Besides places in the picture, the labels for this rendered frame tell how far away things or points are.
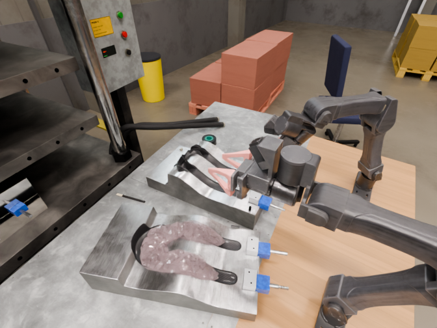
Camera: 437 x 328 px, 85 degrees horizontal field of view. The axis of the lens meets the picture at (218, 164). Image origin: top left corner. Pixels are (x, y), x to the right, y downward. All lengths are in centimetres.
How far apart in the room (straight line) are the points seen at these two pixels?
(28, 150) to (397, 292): 117
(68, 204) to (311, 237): 99
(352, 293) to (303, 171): 34
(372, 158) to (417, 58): 444
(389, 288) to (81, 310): 79
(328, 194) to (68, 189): 108
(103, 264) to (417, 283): 74
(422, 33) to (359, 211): 495
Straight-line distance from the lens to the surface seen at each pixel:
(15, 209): 114
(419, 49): 542
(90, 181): 127
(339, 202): 50
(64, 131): 117
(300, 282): 88
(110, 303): 88
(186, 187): 96
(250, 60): 270
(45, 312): 95
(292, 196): 51
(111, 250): 83
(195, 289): 75
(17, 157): 111
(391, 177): 138
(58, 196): 127
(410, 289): 63
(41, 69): 109
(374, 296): 68
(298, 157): 46
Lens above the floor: 157
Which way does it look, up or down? 40 degrees down
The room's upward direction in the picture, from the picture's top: straight up
